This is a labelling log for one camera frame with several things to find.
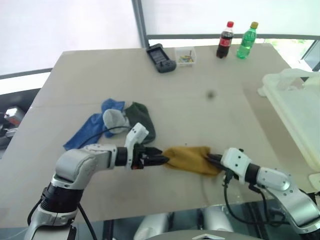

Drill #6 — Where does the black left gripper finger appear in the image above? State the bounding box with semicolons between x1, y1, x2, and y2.
146;147;164;157
145;155;170;167

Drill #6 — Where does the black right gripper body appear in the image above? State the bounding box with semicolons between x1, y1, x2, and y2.
216;154;234;180

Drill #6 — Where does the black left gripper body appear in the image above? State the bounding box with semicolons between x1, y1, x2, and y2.
133;144;151;171

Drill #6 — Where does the mustard yellow sock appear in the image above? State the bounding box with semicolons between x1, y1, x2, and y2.
163;145;223;177

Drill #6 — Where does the white plastic bin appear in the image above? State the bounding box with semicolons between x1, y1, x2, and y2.
257;67;320;174

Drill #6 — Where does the clear box with coloured clips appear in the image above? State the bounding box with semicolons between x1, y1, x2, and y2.
174;46;197;68

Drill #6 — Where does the red and grey box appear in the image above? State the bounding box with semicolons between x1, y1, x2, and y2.
4;106;26;126

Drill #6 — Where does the dark green sock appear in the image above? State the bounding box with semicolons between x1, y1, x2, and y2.
123;101;157;146

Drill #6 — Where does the light grey sock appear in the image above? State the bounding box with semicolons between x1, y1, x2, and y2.
102;108;131;130

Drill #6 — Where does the silver rounded robot leg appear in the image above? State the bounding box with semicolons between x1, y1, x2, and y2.
201;206;235;233
133;212;170;240

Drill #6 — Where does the blue sock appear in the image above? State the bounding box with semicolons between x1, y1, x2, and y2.
62;98;126;152

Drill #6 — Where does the black table leg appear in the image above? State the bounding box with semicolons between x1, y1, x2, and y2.
103;219;115;240

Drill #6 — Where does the black handheld device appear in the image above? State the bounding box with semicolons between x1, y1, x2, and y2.
145;43;178;74

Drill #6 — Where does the cola bottle with red cap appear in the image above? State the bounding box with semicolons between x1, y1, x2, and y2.
215;21;236;60

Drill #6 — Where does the green bottle with yellow cap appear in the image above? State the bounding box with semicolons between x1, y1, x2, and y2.
236;21;260;60

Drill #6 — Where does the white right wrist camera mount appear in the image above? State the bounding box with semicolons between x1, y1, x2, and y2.
220;147;252;181

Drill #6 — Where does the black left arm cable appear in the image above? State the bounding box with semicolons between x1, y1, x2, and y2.
79;125;133;149

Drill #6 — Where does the grey window frame post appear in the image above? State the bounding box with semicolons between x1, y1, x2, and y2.
131;0;150;49

